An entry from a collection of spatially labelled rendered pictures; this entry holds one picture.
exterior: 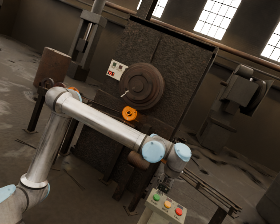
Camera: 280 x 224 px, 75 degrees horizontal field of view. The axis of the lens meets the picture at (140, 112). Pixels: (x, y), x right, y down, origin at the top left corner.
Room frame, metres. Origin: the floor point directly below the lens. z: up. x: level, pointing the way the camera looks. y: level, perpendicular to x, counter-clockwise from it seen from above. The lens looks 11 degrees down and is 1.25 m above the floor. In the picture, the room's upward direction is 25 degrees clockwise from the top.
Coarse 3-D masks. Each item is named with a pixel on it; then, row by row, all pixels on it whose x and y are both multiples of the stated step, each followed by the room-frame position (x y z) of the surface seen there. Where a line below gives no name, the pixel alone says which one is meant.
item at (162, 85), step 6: (132, 66) 1.88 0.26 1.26; (150, 66) 1.84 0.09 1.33; (156, 72) 1.82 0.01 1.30; (120, 78) 1.90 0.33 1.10; (162, 78) 1.80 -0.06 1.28; (120, 84) 1.89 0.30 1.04; (162, 84) 1.80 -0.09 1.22; (120, 90) 1.89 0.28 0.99; (162, 90) 1.79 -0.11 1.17; (126, 102) 1.86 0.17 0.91; (156, 102) 1.79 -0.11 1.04; (138, 108) 1.83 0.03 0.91; (144, 108) 1.81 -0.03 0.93
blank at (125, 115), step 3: (126, 108) 1.88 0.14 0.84; (129, 108) 1.87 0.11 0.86; (132, 108) 1.86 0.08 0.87; (123, 111) 1.88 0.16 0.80; (126, 111) 1.88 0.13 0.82; (132, 111) 1.86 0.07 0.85; (135, 111) 1.85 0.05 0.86; (123, 114) 1.88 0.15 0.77; (126, 114) 1.88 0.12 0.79; (132, 114) 1.86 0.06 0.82; (135, 114) 1.85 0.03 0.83; (126, 117) 1.87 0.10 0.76; (129, 117) 1.86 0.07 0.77; (132, 117) 1.85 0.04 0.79; (135, 117) 1.87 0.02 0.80; (129, 120) 1.86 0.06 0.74
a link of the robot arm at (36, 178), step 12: (72, 96) 0.96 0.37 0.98; (48, 120) 0.95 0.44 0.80; (60, 120) 0.95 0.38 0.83; (48, 132) 0.93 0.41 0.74; (60, 132) 0.95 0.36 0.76; (48, 144) 0.92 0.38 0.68; (36, 156) 0.91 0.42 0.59; (48, 156) 0.92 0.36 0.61; (36, 168) 0.90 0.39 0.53; (48, 168) 0.94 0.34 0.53; (24, 180) 0.88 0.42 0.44; (36, 180) 0.90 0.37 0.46; (36, 192) 0.89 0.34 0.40; (48, 192) 0.99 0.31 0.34
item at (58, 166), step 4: (68, 124) 1.71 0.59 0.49; (64, 136) 1.71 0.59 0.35; (60, 144) 1.71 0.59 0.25; (56, 156) 1.71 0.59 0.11; (56, 160) 1.79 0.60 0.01; (60, 160) 1.82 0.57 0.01; (52, 164) 1.70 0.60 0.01; (56, 164) 1.73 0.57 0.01; (60, 164) 1.76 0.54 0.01; (52, 168) 1.65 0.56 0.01; (56, 168) 1.67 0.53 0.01
